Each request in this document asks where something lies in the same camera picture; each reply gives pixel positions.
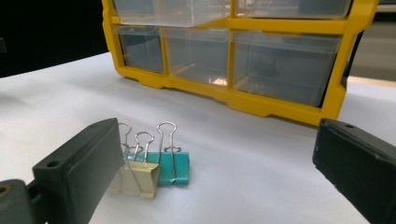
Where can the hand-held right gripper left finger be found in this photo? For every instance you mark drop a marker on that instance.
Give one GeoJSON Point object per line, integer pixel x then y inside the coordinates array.
{"type": "Point", "coordinates": [77, 174]}

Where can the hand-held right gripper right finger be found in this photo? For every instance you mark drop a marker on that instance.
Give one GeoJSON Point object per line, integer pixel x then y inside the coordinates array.
{"type": "Point", "coordinates": [358, 165]}

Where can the teal binder clip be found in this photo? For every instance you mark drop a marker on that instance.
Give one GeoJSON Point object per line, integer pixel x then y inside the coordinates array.
{"type": "Point", "coordinates": [179, 168]}

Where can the yellow drawer cabinet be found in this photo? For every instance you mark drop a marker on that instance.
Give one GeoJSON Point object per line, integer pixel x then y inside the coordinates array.
{"type": "Point", "coordinates": [249, 104]}

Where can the cream binder clip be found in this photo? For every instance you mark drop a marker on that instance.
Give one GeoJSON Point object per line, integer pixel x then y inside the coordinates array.
{"type": "Point", "coordinates": [140, 179]}

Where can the small clear plastic drawer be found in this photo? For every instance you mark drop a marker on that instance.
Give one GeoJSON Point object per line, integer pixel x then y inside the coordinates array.
{"type": "Point", "coordinates": [196, 53]}
{"type": "Point", "coordinates": [140, 49]}

